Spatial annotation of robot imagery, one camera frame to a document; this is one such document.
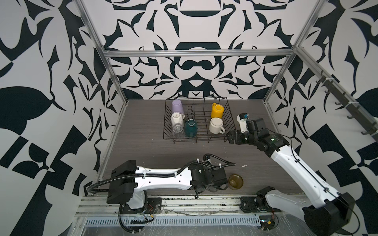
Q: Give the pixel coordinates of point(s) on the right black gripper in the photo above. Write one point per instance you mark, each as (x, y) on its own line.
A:
(237, 133)

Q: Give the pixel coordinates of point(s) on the red and white mug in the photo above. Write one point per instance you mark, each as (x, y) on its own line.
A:
(216, 126)

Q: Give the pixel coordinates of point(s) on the yellow mug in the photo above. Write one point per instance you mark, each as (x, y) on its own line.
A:
(217, 111)

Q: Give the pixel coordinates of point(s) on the black wire dish rack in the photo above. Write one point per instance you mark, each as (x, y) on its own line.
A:
(198, 109)

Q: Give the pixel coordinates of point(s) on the cream mug green handle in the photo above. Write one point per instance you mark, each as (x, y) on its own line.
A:
(191, 128)

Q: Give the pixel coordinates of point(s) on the white ceramic mug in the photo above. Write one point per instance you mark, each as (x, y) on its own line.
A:
(177, 118)

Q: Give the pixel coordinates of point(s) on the lavender plastic cup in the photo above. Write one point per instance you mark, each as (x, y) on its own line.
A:
(177, 106)

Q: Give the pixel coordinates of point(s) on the clear glass cup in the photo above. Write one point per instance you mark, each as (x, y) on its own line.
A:
(178, 131)

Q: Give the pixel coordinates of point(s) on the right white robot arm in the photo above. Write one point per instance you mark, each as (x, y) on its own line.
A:
(325, 210)

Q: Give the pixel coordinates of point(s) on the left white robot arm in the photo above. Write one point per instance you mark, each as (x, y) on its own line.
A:
(129, 183)

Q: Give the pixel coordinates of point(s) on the olive green glass cup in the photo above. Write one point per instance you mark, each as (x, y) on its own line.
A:
(235, 181)

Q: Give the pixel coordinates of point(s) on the small green circuit board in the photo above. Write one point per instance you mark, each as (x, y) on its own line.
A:
(268, 222)

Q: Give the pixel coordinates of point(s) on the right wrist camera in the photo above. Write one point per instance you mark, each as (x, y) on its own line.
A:
(244, 122)

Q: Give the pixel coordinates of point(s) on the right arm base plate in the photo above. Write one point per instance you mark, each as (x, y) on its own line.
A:
(253, 204)

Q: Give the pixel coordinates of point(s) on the white slotted cable duct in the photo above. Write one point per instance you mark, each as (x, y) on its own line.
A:
(184, 220)

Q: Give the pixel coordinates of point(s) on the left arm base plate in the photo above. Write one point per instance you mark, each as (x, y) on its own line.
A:
(148, 205)

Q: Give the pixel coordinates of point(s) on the aluminium frame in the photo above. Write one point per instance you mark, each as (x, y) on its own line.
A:
(209, 49)

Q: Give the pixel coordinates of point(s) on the wall hook rail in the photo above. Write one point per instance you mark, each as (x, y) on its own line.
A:
(346, 101)

